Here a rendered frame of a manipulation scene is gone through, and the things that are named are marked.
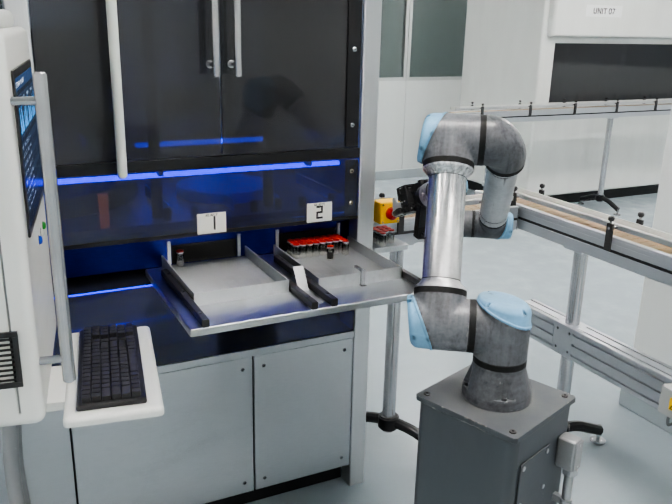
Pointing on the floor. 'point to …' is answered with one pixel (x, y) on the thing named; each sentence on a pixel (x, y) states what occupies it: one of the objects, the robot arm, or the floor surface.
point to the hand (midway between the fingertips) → (396, 216)
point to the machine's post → (371, 32)
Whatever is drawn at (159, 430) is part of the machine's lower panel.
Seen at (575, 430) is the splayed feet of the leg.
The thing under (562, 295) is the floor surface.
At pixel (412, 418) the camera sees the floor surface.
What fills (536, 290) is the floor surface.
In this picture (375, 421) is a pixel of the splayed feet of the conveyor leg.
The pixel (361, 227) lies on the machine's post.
